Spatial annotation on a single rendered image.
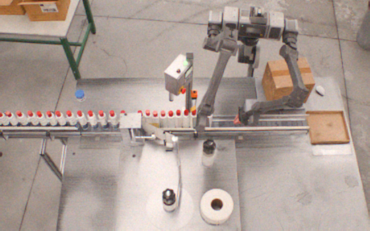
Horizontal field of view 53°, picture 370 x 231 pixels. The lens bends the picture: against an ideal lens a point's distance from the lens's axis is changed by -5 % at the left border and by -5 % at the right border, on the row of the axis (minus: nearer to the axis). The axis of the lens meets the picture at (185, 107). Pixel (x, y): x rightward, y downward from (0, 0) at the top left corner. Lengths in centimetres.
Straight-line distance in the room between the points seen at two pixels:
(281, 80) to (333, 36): 212
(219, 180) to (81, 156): 98
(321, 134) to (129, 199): 146
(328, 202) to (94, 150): 167
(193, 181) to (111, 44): 229
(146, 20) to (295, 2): 186
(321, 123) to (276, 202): 73
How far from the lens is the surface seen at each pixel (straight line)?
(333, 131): 303
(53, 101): 414
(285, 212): 268
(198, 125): 220
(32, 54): 461
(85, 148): 284
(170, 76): 230
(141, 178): 263
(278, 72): 283
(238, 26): 256
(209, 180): 262
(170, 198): 227
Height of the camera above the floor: 333
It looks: 59 degrees down
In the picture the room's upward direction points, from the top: 1 degrees clockwise
